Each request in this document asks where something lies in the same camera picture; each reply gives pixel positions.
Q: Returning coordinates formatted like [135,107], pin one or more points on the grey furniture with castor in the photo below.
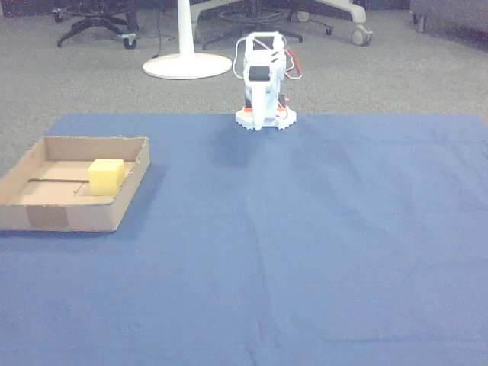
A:
[450,13]

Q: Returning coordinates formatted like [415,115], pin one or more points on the white pedestal table base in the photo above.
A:
[187,65]

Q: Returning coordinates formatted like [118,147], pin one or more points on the shallow cardboard box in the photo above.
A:
[61,213]

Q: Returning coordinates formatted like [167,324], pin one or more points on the yellow foam block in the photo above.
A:
[106,177]

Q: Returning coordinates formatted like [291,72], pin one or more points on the black office chair base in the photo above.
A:
[95,23]

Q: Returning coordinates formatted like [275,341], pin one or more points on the white office chair base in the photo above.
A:
[354,15]

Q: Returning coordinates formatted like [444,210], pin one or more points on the blue cloth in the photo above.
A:
[286,248]

